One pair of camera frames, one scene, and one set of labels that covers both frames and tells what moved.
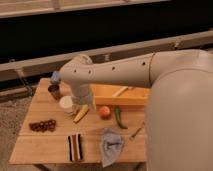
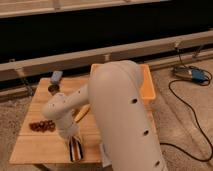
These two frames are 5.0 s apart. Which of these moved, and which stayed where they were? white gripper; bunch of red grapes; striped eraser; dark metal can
Moved: white gripper
Stayed: striped eraser; dark metal can; bunch of red grapes
